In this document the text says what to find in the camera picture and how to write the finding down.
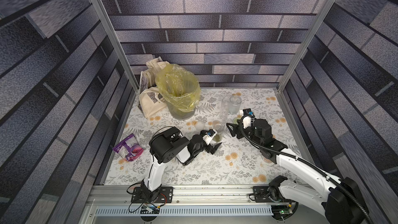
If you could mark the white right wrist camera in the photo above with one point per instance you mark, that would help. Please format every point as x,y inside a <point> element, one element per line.
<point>248,117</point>

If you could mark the clear ribbed glass jar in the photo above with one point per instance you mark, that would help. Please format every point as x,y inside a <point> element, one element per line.
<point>234,104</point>

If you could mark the grey mesh trash bin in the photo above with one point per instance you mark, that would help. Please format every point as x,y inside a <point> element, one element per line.
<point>178,114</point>

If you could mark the purple plastic package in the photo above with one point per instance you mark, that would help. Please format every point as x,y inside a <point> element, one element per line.
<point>129,149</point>

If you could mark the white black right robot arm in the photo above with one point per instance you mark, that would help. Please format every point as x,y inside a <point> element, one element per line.
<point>340,201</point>

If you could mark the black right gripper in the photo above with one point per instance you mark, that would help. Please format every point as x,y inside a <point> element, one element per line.
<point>239,127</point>

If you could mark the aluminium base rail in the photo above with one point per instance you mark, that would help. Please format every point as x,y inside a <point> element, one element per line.
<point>184,201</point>

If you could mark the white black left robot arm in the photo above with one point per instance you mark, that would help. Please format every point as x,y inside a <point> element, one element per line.
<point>168,145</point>

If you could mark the light green jar lid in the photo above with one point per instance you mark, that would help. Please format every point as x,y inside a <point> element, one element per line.
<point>237,120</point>

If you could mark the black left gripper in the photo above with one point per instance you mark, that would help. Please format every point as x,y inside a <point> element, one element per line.
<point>209,148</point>

